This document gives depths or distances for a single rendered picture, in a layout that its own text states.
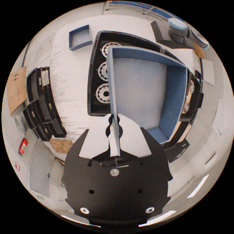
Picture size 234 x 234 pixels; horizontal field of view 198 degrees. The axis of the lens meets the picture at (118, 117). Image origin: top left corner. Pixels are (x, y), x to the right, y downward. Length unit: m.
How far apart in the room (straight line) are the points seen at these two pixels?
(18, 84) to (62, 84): 2.09
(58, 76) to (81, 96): 0.26
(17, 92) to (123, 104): 2.47
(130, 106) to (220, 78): 3.60
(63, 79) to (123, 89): 0.51
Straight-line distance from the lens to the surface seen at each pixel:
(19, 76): 2.61
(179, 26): 0.53
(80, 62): 0.57
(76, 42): 0.64
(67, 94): 0.61
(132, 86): 0.17
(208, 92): 3.59
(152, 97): 0.20
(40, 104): 1.37
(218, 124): 3.56
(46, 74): 1.19
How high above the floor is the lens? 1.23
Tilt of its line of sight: 57 degrees down
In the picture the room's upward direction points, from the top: 162 degrees clockwise
